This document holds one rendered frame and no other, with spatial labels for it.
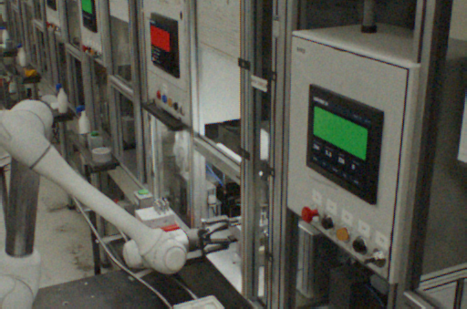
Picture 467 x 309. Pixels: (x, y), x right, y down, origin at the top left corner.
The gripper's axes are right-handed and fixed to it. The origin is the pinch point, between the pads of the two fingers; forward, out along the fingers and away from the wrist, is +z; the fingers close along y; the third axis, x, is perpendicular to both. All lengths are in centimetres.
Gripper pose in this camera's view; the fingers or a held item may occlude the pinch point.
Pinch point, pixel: (238, 229)
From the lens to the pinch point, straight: 225.9
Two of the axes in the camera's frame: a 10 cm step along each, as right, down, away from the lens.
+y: -0.3, -9.3, -3.7
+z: 9.1, -1.8, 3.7
